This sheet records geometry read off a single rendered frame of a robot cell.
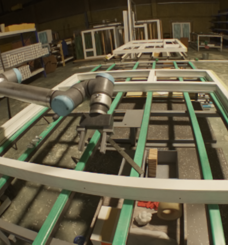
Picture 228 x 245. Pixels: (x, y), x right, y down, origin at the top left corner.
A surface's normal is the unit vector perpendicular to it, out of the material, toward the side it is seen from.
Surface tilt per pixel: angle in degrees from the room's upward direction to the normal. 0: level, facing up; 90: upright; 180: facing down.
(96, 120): 35
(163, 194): 90
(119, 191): 90
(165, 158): 90
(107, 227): 0
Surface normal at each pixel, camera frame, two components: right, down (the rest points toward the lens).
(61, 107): -0.31, 0.50
